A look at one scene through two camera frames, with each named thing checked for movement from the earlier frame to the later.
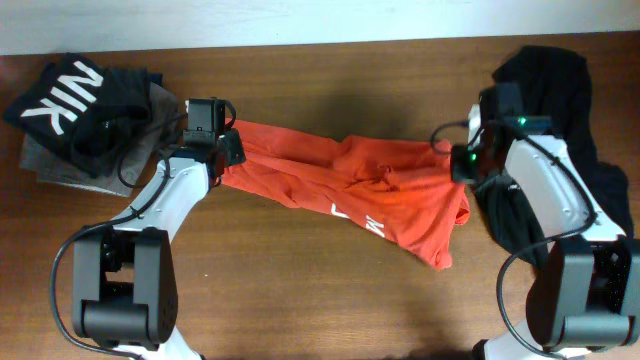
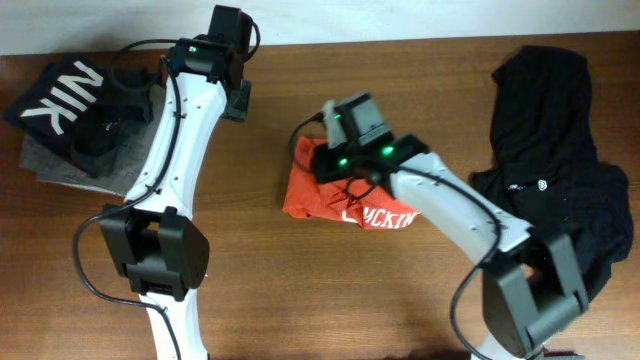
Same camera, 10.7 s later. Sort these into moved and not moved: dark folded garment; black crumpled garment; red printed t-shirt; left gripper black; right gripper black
Moved: red printed t-shirt; left gripper black; right gripper black
Not moved: black crumpled garment; dark folded garment
